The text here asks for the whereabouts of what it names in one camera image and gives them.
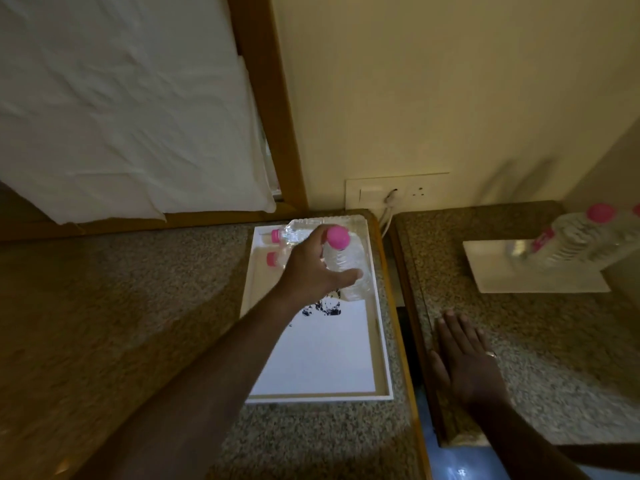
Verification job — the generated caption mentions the person's left hand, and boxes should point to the person's left hand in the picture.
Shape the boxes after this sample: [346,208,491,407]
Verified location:
[277,223,365,311]

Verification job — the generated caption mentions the person's right hand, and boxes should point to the person's right hand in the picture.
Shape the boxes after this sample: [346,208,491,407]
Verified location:
[429,309,511,411]

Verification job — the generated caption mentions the clear pink-capped water bottle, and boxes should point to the clear pink-capped water bottle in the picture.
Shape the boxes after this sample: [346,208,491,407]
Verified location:
[265,244,296,269]
[582,203,640,271]
[269,218,359,247]
[507,203,617,268]

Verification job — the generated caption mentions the clear water bottle black label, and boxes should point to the clear water bottle black label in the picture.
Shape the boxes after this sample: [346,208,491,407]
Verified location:
[301,224,376,318]

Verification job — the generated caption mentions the large white rectangular tray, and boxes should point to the large white rectangular tray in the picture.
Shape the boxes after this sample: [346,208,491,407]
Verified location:
[239,214,395,405]

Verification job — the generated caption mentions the small white tray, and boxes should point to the small white tray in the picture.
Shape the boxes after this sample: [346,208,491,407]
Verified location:
[461,238,612,295]

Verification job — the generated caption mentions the person's left forearm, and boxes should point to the person's left forearm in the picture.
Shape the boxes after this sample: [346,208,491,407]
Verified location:
[75,289,301,480]

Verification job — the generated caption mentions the person's right forearm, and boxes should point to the person's right forearm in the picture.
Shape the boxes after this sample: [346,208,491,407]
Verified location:
[465,397,592,480]

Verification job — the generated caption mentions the white wrinkled cloth sheet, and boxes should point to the white wrinkled cloth sheet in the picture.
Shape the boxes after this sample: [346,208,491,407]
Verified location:
[0,0,277,225]

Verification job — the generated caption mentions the white wall socket plate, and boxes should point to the white wall socket plate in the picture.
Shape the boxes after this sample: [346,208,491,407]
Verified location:
[345,172,450,211]

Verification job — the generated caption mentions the white plug with cable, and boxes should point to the white plug with cable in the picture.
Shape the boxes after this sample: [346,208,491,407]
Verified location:
[378,188,399,238]

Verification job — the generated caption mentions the wooden frame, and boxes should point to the wooden frame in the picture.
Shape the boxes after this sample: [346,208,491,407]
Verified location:
[0,0,310,244]

